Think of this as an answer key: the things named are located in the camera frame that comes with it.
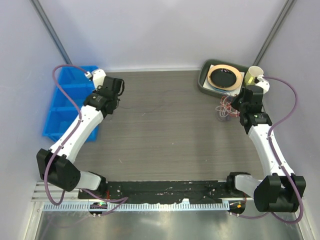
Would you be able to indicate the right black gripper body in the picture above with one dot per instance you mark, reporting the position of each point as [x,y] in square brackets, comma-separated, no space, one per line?
[238,104]

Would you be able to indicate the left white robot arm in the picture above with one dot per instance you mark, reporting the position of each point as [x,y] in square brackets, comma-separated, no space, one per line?
[56,165]

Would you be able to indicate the blue plastic compartment bin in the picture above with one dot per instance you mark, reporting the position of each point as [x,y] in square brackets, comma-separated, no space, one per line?
[62,112]

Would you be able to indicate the black plate with gold rim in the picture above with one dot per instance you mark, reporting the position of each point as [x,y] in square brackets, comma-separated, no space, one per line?
[224,77]

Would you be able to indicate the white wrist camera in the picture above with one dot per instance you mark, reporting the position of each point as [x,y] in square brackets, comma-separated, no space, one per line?
[261,82]
[97,77]

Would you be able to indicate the white paper under plate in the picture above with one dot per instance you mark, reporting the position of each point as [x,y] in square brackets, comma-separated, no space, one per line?
[231,93]

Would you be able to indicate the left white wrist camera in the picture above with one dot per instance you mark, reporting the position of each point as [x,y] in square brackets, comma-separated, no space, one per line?
[97,77]

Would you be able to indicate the yellow-green paper cup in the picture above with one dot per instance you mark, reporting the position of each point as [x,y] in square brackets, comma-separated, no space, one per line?
[252,73]

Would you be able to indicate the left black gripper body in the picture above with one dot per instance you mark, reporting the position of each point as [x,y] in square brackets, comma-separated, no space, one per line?
[98,90]

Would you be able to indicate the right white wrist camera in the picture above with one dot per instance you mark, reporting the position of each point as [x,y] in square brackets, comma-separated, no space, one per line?
[261,82]

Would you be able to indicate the aluminium frame rail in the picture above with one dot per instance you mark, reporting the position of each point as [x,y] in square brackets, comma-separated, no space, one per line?
[40,195]

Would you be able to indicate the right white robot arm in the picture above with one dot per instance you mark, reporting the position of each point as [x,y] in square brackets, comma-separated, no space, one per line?
[281,190]

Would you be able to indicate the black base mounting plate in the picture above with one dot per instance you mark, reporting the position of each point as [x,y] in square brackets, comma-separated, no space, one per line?
[169,192]

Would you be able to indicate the white slotted cable duct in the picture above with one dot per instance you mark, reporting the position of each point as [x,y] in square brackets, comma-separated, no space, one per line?
[185,205]

